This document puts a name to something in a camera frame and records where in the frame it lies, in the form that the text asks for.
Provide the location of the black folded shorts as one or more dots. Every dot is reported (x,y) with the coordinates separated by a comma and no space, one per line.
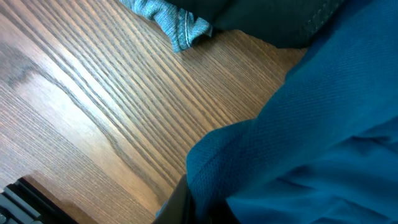
(281,23)

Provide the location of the blue polo shirt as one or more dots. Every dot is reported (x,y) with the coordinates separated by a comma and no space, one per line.
(324,147)

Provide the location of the light grey folded garment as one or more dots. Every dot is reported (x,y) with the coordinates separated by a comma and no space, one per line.
(180,26)

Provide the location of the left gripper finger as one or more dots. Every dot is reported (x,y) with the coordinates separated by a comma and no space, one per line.
(179,208)

